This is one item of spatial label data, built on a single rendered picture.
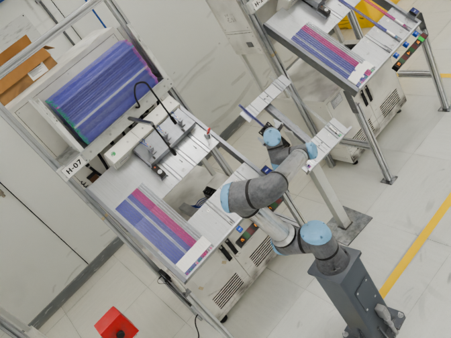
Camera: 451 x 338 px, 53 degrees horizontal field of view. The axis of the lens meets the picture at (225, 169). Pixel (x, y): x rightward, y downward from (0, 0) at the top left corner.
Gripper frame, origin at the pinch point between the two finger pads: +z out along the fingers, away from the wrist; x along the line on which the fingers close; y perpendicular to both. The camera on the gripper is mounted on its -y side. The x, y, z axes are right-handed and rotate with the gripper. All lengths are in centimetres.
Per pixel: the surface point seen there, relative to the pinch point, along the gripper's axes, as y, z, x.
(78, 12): 110, -14, 15
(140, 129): 55, 3, 44
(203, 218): -1, -12, 55
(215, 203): -0.2, -6.6, 46.1
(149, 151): 43, -1, 49
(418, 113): -80, 111, -77
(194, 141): 29.2, 11.0, 31.3
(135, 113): 62, 2, 39
